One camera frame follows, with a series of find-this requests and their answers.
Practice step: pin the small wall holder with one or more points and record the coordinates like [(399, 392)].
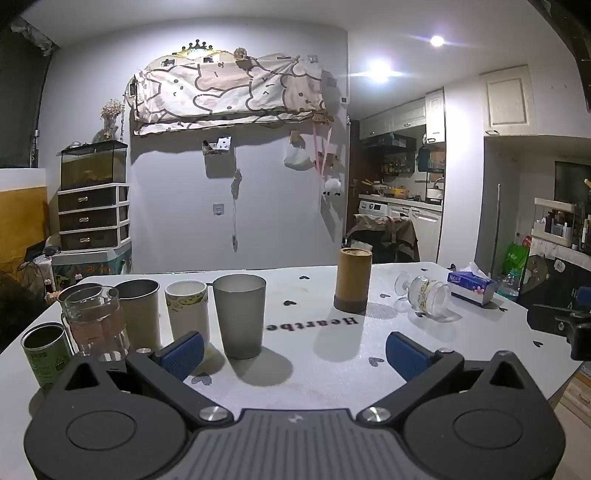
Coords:
[(217, 145)]

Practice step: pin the printed blanket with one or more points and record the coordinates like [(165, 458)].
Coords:
[(226, 90)]

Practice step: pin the glass fish tank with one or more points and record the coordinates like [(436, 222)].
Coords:
[(93, 165)]

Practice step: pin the painted low cabinet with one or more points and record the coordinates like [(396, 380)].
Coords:
[(90, 267)]

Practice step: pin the shelf rack with bottles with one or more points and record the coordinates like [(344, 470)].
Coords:
[(559, 226)]

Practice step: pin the chair with brown clothing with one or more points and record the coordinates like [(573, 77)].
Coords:
[(385, 236)]

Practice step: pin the grey frosted plastic cup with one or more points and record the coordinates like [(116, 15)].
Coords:
[(240, 317)]

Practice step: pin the brown bamboo cup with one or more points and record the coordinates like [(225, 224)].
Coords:
[(353, 279)]

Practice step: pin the white plastic bag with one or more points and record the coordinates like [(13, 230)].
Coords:
[(296, 158)]

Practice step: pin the white plush toy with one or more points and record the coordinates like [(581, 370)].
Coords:
[(332, 185)]

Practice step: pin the clear glass mug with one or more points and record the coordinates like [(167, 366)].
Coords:
[(94, 325)]

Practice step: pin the yellow board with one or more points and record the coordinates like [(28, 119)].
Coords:
[(23, 222)]

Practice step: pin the green plastic bag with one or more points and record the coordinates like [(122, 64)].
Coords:
[(515, 259)]

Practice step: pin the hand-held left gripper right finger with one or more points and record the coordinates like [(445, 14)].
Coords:
[(407, 356)]

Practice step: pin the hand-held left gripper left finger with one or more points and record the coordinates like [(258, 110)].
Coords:
[(181, 354)]

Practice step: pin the blue tissue box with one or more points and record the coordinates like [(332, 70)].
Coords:
[(472, 288)]

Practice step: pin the ceiling light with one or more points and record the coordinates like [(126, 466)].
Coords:
[(381, 71), (437, 40)]

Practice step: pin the white washing machine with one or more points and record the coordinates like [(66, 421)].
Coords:
[(375, 210)]

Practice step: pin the green tin can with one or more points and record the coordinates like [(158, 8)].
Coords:
[(44, 360)]

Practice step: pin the wall socket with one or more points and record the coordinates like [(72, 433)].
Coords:
[(218, 208)]

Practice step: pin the white wall cabinets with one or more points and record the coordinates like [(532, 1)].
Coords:
[(401, 117)]

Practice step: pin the crown wall decoration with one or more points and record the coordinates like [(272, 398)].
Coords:
[(198, 46)]

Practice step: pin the clear plastic water bottle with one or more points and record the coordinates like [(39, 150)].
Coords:
[(510, 284)]

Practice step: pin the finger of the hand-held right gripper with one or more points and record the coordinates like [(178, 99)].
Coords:
[(549, 316)]

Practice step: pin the white plastic drawer unit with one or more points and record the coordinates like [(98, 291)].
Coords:
[(92, 217)]

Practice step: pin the black printed cloth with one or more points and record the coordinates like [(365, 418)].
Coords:
[(554, 276)]

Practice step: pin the clear glass goblet cup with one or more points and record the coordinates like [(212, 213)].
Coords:
[(425, 294)]

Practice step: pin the white patterned paper cup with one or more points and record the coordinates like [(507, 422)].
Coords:
[(187, 314)]

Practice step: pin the grey metal cup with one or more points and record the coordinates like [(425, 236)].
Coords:
[(138, 314)]

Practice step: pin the vase with dried flowers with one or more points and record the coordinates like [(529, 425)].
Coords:
[(111, 121)]

